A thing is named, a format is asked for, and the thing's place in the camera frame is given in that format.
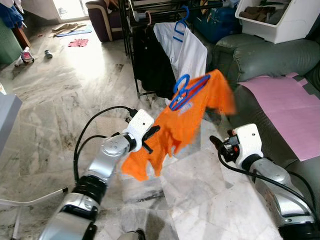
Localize white storage bin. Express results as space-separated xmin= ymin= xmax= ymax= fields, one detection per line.
xmin=235 ymin=0 xmax=320 ymax=45

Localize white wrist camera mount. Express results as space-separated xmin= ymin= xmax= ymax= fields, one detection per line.
xmin=232 ymin=123 xmax=264 ymax=171
xmin=124 ymin=109 xmax=156 ymax=147

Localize black clothes rack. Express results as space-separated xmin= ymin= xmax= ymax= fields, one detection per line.
xmin=120 ymin=0 xmax=236 ymax=98

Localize pink mat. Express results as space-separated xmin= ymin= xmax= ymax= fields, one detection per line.
xmin=237 ymin=72 xmax=320 ymax=162

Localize blue floor mat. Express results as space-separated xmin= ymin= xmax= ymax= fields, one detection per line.
xmin=55 ymin=25 xmax=93 ymax=38

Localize blue garment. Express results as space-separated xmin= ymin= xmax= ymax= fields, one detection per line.
xmin=0 ymin=2 xmax=25 ymax=30

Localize black garment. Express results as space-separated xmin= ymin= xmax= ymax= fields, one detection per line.
xmin=132 ymin=25 xmax=176 ymax=99

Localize pink cloth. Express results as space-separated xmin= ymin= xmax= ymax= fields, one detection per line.
xmin=68 ymin=37 xmax=90 ymax=48

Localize blue bag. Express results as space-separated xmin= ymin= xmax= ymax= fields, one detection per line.
xmin=192 ymin=7 xmax=241 ymax=43

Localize white shirt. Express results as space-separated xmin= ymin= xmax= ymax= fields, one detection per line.
xmin=153 ymin=22 xmax=208 ymax=91

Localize orange shirt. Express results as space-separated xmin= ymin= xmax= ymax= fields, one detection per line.
xmin=121 ymin=69 xmax=237 ymax=182

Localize brown clothes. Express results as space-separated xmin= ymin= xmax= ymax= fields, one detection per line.
xmin=244 ymin=5 xmax=286 ymax=23

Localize purple armchair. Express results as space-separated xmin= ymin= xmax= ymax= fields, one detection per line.
xmin=86 ymin=0 xmax=126 ymax=43

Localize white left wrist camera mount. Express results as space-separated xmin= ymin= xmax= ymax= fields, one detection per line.
xmin=124 ymin=109 xmax=156 ymax=147

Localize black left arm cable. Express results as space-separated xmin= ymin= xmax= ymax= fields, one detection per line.
xmin=73 ymin=106 xmax=138 ymax=183

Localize blue plastic clothes hanger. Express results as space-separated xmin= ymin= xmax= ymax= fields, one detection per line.
xmin=169 ymin=74 xmax=212 ymax=112
xmin=172 ymin=6 xmax=191 ymax=43

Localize green leather sofa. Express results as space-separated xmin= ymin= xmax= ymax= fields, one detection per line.
xmin=212 ymin=32 xmax=320 ymax=211

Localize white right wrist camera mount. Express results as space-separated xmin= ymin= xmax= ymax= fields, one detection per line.
xmin=232 ymin=123 xmax=264 ymax=171

